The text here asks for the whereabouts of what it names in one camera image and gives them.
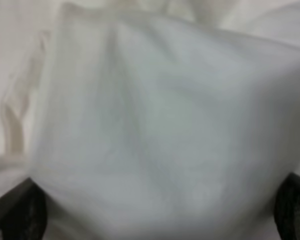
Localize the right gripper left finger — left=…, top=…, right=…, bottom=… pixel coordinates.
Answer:
left=0, top=178, right=48, bottom=240

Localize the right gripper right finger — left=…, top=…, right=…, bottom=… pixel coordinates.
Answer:
left=274, top=173, right=300, bottom=240

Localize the white short sleeve t-shirt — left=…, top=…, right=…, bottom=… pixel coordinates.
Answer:
left=0, top=0, right=300, bottom=240

